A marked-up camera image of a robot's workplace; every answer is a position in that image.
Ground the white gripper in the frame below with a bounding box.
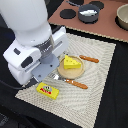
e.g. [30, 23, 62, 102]
[3, 26, 68, 85]

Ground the yellow butter box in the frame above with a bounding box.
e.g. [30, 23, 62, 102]
[36, 83, 59, 99]

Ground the yellow cheese wedge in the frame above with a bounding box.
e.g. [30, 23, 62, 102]
[64, 56, 81, 69]

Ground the small grey pot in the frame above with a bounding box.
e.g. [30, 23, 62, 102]
[78, 4, 100, 23]

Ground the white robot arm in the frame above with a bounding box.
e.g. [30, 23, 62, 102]
[0, 0, 68, 87]

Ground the round wooden plate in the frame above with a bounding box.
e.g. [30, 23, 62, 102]
[57, 56, 85, 79]

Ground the beige woven placemat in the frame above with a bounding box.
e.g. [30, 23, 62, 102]
[16, 34, 115, 128]

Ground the black stove burner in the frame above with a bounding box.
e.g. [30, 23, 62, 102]
[60, 9, 76, 19]
[89, 1, 104, 10]

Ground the pink toy stove board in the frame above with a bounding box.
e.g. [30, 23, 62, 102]
[49, 0, 128, 42]

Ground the beige bowl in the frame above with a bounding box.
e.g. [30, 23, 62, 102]
[117, 4, 128, 30]

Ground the wooden handled fork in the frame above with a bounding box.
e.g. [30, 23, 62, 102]
[48, 73, 88, 89]

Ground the wooden handled knife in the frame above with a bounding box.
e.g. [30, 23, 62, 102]
[79, 55, 99, 63]

